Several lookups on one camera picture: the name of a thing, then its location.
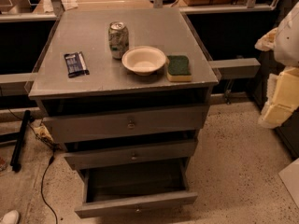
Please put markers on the padded gripper body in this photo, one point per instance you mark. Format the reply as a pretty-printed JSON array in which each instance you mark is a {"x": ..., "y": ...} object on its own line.
[{"x": 289, "y": 42}]

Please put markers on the grey bottom drawer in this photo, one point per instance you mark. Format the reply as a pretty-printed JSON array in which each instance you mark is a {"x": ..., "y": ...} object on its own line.
[{"x": 134, "y": 188}]

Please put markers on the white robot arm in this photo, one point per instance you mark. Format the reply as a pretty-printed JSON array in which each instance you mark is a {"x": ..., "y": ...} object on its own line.
[{"x": 283, "y": 40}]

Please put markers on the grey drawer cabinet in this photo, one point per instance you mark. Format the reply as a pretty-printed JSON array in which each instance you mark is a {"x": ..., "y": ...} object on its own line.
[{"x": 110, "y": 86}]

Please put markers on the grey top drawer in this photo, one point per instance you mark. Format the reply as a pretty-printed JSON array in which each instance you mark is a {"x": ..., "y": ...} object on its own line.
[{"x": 67, "y": 129}]

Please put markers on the white board on floor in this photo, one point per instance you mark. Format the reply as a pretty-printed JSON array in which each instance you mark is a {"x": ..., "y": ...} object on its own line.
[{"x": 290, "y": 179}]

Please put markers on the green yellow sponge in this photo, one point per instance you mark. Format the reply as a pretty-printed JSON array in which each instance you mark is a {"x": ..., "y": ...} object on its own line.
[{"x": 177, "y": 69}]

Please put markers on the white paper bowl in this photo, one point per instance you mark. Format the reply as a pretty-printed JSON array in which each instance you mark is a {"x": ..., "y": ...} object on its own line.
[{"x": 143, "y": 60}]

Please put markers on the green white soda can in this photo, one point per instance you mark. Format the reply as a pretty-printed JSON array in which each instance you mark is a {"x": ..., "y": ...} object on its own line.
[{"x": 118, "y": 39}]

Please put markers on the blue snack packet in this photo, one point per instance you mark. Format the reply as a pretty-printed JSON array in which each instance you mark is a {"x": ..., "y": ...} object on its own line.
[{"x": 75, "y": 64}]

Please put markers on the white crumpled cloth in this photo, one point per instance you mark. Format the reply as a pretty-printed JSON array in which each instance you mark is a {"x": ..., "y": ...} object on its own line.
[{"x": 69, "y": 4}]

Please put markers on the white power strip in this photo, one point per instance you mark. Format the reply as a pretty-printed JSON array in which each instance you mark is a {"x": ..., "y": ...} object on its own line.
[{"x": 43, "y": 132}]

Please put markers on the black bar on floor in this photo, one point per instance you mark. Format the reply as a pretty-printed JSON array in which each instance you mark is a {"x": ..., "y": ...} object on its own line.
[{"x": 14, "y": 163}]

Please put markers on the white shoe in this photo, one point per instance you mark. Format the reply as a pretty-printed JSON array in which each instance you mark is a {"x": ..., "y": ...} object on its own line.
[{"x": 12, "y": 217}]

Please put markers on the grey side rail right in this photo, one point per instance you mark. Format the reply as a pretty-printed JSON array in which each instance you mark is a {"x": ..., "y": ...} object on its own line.
[{"x": 236, "y": 68}]

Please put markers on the grey side rail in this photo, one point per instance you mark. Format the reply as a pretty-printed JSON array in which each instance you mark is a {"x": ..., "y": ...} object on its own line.
[
  {"x": 16, "y": 84},
  {"x": 236, "y": 68}
]

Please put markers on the grey side rail left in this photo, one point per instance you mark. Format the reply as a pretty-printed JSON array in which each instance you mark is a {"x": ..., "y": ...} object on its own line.
[{"x": 16, "y": 84}]

